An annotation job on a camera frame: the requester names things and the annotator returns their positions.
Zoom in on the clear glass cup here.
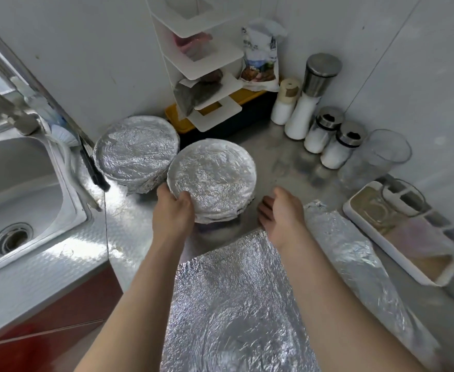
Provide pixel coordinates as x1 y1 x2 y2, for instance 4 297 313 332
337 129 413 191

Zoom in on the person's right hand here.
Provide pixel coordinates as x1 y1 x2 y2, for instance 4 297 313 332
256 185 309 249

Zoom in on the small white tan-capped bottle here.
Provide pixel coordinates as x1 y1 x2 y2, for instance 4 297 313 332
270 78 301 126

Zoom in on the red kitchen cabinet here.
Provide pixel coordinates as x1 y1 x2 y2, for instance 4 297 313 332
0 263 123 372

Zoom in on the pink translucent cup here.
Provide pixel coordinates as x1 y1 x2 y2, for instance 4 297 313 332
390 216 454 262

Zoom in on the white dish brush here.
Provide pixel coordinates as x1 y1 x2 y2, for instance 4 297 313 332
25 89 82 148

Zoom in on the white corner shelf rack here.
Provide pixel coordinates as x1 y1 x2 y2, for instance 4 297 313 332
145 0 247 133

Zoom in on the person's right forearm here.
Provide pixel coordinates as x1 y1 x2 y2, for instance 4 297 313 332
277 236 430 372

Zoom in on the steel faucet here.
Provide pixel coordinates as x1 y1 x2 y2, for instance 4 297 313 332
0 42 42 136

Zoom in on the person's left forearm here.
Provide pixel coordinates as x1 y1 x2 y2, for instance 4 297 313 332
75 240 185 372

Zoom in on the foil-covered bowl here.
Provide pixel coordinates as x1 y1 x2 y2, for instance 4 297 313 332
94 115 181 194
167 138 258 225

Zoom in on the stainless steel sink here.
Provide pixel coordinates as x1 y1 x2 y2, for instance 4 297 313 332
0 120 112 346

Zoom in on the colourful snack packet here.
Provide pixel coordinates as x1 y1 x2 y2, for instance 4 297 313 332
238 19 289 94

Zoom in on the white shaker with black lid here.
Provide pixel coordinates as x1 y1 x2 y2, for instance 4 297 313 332
320 121 366 171
304 106 345 155

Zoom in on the stack of aluminium foil sheets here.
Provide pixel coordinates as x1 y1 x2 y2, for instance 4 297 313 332
159 199 445 372

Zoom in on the person's left hand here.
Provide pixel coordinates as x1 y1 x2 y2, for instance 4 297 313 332
151 182 196 249

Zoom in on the tall white steel-capped bottle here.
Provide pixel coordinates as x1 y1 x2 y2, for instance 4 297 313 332
284 52 343 141

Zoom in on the white rectangular tray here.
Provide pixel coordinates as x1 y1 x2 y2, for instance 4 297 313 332
342 180 454 287

